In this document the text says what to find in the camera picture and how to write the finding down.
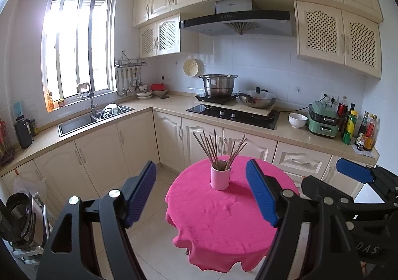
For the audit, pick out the steel sink faucet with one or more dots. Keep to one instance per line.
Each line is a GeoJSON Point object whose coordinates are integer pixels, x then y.
{"type": "Point", "coordinates": [92, 103]}

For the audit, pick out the pink tablecloth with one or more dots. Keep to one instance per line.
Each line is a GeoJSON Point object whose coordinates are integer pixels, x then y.
{"type": "Point", "coordinates": [217, 221]}

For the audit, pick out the steel kitchen sink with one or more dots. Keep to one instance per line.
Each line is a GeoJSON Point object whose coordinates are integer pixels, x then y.
{"type": "Point", "coordinates": [74, 126]}

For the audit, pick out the dishes in steel rack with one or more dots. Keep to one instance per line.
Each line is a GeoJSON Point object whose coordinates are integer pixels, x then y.
{"type": "Point", "coordinates": [108, 111]}

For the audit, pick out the dark black-capped bottle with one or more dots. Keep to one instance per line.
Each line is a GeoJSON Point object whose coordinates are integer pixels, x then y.
{"type": "Point", "coordinates": [352, 107]}

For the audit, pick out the white plastic bag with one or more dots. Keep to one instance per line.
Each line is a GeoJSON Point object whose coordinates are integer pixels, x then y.
{"type": "Point", "coordinates": [28, 186]}

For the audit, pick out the small windowsill jar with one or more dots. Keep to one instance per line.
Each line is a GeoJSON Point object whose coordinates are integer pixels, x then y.
{"type": "Point", "coordinates": [61, 103]}

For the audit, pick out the black induction cooker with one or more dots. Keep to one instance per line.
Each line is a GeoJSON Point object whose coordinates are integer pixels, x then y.
{"type": "Point", "coordinates": [205, 97]}

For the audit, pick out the orange windowsill ornament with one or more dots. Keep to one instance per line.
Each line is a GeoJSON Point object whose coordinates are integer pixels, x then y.
{"type": "Point", "coordinates": [49, 103]}

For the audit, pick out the red label cola bottle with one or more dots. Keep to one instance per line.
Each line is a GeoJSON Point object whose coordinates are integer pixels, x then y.
{"type": "Point", "coordinates": [342, 110]}

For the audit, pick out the bowl with red lid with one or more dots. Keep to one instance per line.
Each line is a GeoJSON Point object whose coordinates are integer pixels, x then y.
{"type": "Point", "coordinates": [159, 86]}

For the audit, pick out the stacked bowls on counter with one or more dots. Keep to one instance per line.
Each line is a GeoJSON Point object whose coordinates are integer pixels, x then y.
{"type": "Point", "coordinates": [144, 93]}

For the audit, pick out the cream lower kitchen cabinets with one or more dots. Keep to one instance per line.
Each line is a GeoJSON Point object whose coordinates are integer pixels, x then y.
{"type": "Point", "coordinates": [136, 140]}

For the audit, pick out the small lattice door cabinet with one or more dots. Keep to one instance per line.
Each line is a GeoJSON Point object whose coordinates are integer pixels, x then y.
{"type": "Point", "coordinates": [168, 34]}

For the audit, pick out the white pink cup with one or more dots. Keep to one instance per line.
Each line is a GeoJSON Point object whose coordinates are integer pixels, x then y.
{"type": "Point", "coordinates": [219, 179]}

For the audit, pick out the stainless steel pot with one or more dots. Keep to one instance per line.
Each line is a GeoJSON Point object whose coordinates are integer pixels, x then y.
{"type": "Point", "coordinates": [217, 87]}

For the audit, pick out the dark sauce bottle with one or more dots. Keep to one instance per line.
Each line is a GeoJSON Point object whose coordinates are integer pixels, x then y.
{"type": "Point", "coordinates": [362, 134]}

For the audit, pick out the barred kitchen window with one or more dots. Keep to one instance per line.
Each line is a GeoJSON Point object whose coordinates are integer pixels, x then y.
{"type": "Point", "coordinates": [68, 44]}

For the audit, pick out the wok with glass lid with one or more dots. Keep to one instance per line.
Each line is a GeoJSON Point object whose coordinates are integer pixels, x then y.
{"type": "Point", "coordinates": [258, 100]}

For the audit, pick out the white ceramic bowl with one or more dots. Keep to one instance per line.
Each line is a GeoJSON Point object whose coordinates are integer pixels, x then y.
{"type": "Point", "coordinates": [298, 121]}

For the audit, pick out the green electric cooker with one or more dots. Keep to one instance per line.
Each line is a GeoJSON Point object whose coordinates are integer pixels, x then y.
{"type": "Point", "coordinates": [321, 127]}

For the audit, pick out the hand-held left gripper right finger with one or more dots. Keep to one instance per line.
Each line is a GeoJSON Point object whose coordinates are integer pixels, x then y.
{"type": "Point", "coordinates": [262, 196]}

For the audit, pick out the white power outlet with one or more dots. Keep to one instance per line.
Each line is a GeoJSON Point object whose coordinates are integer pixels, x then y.
{"type": "Point", "coordinates": [332, 100]}

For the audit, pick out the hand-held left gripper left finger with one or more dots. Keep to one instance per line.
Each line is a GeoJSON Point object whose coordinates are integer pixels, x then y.
{"type": "Point", "coordinates": [140, 196]}

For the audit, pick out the steel wall utensil rack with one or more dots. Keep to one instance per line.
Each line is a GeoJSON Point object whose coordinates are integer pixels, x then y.
{"type": "Point", "coordinates": [130, 64]}

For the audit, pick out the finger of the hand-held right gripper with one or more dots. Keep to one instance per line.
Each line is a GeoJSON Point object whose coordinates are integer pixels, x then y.
{"type": "Point", "coordinates": [354, 171]}
{"type": "Point", "coordinates": [314, 188]}

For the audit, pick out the red utensil stand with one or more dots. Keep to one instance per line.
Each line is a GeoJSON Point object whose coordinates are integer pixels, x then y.
{"type": "Point", "coordinates": [4, 143]}

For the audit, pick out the small blue container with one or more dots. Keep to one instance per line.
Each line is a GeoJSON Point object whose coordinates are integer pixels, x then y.
{"type": "Point", "coordinates": [18, 109]}

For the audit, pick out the black gas stove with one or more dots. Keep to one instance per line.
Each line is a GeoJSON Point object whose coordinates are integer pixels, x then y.
{"type": "Point", "coordinates": [199, 109]}

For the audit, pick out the black electric kettle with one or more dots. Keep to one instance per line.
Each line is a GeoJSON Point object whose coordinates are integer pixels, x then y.
{"type": "Point", "coordinates": [23, 134]}

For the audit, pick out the bunch of wooden chopsticks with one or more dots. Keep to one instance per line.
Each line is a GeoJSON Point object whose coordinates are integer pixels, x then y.
{"type": "Point", "coordinates": [215, 146]}

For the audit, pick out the black steel range hood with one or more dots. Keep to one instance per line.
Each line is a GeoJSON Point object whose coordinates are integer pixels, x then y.
{"type": "Point", "coordinates": [236, 17]}

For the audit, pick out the row of hanging steel utensils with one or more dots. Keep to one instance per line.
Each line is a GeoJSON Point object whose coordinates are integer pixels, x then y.
{"type": "Point", "coordinates": [120, 92]}

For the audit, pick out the black grey floor appliance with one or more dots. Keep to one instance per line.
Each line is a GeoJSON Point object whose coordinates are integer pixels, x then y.
{"type": "Point", "coordinates": [18, 214]}

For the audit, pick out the beige stove cover board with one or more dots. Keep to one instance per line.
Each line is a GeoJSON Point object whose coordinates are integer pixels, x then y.
{"type": "Point", "coordinates": [248, 110]}

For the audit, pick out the amber sauce bottle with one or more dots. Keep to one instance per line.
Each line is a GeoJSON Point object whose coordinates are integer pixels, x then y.
{"type": "Point", "coordinates": [370, 140]}

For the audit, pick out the large lattice door cabinet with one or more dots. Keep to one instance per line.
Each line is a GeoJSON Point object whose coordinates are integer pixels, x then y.
{"type": "Point", "coordinates": [320, 31]}

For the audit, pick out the white paper sheet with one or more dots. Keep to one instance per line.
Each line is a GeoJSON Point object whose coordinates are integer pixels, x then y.
{"type": "Point", "coordinates": [368, 154]}

